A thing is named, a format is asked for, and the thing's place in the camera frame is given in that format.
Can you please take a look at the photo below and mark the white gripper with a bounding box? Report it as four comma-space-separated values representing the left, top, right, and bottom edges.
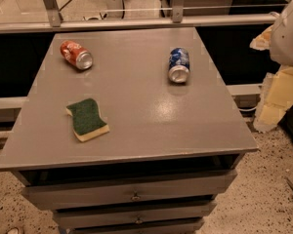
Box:
249, 0, 293, 133

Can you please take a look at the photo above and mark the blue pepsi can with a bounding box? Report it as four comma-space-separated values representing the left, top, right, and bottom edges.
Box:
168, 48, 190, 83

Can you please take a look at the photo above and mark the red soda can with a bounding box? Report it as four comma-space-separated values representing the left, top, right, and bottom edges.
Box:
61, 40, 93, 70

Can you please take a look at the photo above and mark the grey drawer cabinet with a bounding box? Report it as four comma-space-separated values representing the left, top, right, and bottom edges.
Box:
0, 27, 260, 234

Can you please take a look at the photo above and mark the green yellow sponge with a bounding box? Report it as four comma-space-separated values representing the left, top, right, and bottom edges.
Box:
66, 98, 109, 142

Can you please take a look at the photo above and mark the grey metal railing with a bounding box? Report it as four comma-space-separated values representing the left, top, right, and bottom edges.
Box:
0, 0, 284, 33

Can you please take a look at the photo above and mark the bottom grey drawer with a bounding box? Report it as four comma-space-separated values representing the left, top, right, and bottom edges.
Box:
69, 217, 204, 234

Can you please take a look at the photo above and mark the grey drawer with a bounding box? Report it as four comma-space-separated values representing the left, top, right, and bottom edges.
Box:
22, 170, 237, 210
69, 217, 204, 234
54, 201, 216, 229

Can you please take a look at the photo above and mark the middle grey drawer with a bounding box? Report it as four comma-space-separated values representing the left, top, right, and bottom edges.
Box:
54, 201, 216, 229

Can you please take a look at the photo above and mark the top grey drawer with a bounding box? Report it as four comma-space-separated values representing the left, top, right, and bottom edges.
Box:
22, 170, 237, 210

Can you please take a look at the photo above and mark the white cable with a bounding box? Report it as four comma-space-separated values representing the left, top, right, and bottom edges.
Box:
237, 102, 260, 113

